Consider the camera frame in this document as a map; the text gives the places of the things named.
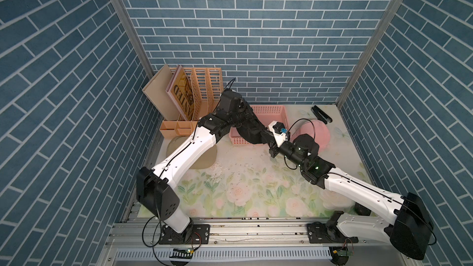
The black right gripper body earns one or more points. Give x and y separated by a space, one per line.
285 150

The pink baseball cap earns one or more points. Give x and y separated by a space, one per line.
316 129

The black baseball cap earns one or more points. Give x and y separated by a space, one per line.
252 130

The beige baseball cap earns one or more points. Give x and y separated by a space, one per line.
204 161

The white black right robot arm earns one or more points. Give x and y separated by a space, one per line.
403 221

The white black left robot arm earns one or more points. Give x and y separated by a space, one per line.
155 187

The pink perforated plastic basket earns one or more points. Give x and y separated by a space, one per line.
266 114

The black stapler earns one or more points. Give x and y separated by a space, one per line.
321 115

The floral table mat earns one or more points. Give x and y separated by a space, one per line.
246 182

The black round object on mat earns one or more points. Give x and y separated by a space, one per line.
361 210

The peach plastic desk organizer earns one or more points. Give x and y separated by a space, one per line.
195 92

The wanted poster book pink edge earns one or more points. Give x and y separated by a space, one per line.
180 92

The beige flat board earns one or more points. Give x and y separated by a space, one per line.
155 90

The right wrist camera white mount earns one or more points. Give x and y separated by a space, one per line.
279 132

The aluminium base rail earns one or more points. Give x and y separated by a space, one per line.
255 241

